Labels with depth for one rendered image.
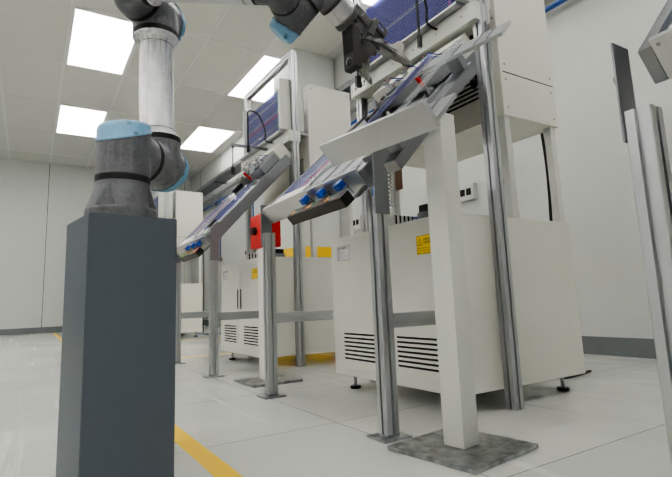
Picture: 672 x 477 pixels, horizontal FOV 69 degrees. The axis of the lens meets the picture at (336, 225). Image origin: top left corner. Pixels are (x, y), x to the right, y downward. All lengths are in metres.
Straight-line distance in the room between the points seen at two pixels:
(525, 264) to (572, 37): 1.98
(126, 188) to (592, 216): 2.63
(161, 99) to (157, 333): 0.59
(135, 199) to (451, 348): 0.79
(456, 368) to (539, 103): 1.21
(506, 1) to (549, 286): 1.09
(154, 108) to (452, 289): 0.86
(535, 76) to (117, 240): 1.64
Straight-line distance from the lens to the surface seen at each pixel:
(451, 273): 1.22
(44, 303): 9.91
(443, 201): 1.24
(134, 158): 1.16
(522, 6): 2.24
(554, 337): 1.93
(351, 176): 1.44
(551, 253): 1.96
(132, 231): 1.10
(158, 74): 1.38
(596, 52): 3.39
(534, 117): 2.05
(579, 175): 3.26
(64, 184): 10.17
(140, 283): 1.09
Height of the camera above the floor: 0.36
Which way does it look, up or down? 9 degrees up
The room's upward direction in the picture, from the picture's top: 2 degrees counter-clockwise
